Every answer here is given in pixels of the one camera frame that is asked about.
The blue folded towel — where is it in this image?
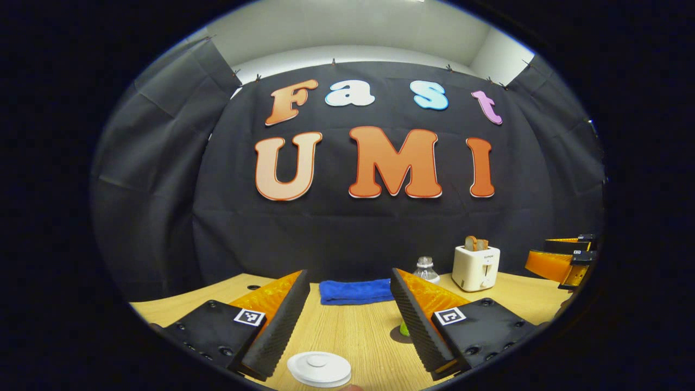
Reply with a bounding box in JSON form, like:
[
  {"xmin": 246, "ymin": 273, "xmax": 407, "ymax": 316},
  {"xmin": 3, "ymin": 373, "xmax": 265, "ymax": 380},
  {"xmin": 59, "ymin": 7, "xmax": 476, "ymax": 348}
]
[{"xmin": 319, "ymin": 279, "xmax": 395, "ymax": 306}]

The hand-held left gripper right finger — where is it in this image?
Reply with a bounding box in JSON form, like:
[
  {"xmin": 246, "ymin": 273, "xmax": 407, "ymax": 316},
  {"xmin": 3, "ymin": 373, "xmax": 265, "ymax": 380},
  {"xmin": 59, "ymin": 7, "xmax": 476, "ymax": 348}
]
[{"xmin": 390, "ymin": 267, "xmax": 538, "ymax": 381}]

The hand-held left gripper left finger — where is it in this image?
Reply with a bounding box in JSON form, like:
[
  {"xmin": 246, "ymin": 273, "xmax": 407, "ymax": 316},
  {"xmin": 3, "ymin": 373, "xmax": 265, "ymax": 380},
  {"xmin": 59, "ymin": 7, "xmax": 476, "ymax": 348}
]
[{"xmin": 157, "ymin": 269, "xmax": 311, "ymax": 382}]

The black backdrop cloth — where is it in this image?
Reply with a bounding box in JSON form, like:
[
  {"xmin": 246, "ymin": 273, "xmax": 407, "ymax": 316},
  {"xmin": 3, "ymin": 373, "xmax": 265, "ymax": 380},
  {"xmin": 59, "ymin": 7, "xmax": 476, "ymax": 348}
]
[{"xmin": 90, "ymin": 38, "xmax": 606, "ymax": 302}]

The white green water bottle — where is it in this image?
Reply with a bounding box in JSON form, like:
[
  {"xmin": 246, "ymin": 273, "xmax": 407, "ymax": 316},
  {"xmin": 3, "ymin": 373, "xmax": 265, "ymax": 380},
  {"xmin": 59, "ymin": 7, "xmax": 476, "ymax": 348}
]
[{"xmin": 400, "ymin": 256, "xmax": 440, "ymax": 336}]

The white toaster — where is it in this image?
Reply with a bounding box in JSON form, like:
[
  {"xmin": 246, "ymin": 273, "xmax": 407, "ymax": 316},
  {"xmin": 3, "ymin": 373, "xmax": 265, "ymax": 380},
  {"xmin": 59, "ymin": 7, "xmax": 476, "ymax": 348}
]
[{"xmin": 452, "ymin": 245, "xmax": 501, "ymax": 293}]

